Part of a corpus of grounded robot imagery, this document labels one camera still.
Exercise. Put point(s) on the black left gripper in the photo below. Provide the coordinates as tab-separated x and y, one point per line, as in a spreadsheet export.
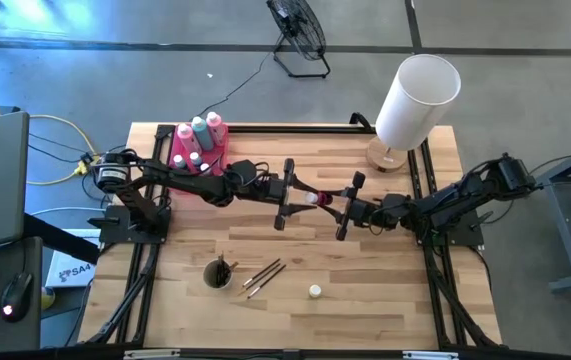
280	192

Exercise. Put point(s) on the white ribbed cup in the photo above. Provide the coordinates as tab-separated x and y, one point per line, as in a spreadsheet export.
207	284

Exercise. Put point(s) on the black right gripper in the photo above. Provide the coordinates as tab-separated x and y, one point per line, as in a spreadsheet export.
375	212

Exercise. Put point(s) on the table lamp white shade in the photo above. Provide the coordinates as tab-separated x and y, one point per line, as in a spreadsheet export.
415	105

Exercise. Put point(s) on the white cardboard box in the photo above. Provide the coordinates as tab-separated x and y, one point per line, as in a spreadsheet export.
72	274

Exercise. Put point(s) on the large pink paint bottle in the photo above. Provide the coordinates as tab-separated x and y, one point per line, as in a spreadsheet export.
188	142
216	131

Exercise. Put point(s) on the small yellow paint bottle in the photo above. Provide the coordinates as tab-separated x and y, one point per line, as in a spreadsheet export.
315	291

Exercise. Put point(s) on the pink plastic tray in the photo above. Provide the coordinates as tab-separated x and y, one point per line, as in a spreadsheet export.
217	150

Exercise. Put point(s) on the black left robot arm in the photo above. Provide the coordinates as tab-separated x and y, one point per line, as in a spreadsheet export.
185	182

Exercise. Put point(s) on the yellow ball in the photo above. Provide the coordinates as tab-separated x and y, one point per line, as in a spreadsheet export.
47	298

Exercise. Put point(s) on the large teal paint bottle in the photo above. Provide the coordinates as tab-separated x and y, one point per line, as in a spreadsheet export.
203	136

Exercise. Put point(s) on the dark grey desk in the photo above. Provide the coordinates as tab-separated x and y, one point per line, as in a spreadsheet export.
15	337

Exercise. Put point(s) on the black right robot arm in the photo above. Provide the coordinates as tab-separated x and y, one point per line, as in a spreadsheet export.
465	195

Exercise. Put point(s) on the yellow black power connector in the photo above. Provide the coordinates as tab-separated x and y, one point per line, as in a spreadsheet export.
85	165

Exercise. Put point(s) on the black floor fan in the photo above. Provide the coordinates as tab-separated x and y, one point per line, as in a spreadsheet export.
297	25

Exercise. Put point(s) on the small magenta paint bottle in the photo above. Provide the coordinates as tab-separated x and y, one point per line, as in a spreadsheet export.
326	199

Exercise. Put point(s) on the black paintbrush orange bristles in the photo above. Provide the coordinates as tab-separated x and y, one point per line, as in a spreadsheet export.
234	264

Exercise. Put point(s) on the flat paintbrush silver ferrule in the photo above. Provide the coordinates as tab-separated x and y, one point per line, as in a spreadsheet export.
267	281

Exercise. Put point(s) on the silver frame bracket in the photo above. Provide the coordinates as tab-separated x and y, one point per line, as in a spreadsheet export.
430	355
150	354

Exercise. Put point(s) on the thin black paintbrush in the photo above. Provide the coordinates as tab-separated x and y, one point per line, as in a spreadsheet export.
220	262

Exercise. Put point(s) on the blue-grey metal desk frame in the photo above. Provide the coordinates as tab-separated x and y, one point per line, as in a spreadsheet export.
562	230

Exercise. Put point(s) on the black computer mouse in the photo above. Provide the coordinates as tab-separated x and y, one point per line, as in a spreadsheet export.
15	295

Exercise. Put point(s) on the black desk beam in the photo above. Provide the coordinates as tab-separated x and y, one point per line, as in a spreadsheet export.
60	239

